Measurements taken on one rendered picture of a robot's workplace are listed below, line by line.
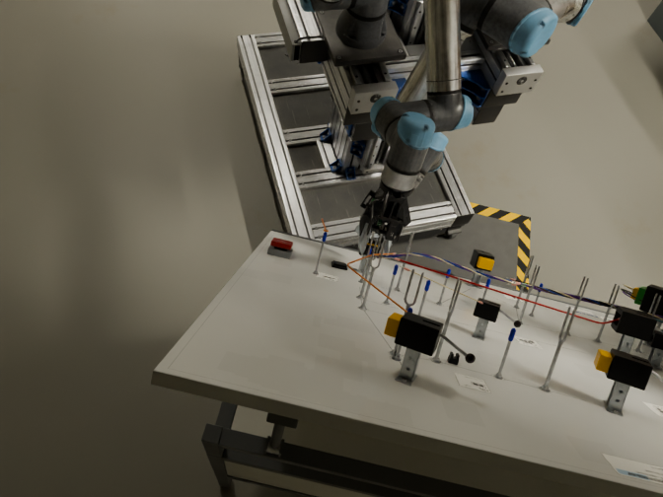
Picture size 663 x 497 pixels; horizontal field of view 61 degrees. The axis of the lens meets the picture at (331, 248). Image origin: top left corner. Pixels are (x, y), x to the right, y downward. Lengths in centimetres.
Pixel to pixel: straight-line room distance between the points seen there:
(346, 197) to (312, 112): 51
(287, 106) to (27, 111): 129
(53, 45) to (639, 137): 332
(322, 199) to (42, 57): 173
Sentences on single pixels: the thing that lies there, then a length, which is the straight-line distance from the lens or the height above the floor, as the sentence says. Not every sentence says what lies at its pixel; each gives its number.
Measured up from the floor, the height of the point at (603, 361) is 152.
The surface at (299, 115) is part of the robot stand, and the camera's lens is 281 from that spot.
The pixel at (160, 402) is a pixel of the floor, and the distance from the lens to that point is 240.
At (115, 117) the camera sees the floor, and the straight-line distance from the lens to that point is 311.
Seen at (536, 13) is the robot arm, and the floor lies 151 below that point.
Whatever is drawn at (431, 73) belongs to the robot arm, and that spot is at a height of 146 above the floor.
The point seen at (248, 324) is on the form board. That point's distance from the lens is 88.
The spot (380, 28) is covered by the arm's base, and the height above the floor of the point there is 122.
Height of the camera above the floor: 231
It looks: 61 degrees down
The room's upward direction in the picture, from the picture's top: 16 degrees clockwise
